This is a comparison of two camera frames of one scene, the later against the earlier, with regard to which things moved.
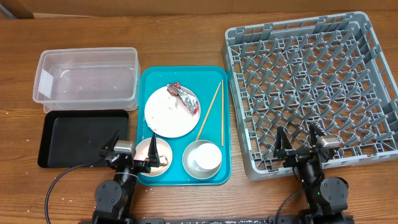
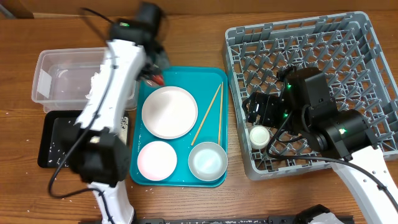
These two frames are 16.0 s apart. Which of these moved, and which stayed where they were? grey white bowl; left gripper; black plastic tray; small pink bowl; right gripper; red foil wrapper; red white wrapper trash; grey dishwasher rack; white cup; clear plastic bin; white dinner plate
Moved: white cup; red foil wrapper; right gripper; small pink bowl; grey white bowl; red white wrapper trash; left gripper
Stayed: grey dishwasher rack; black plastic tray; clear plastic bin; white dinner plate
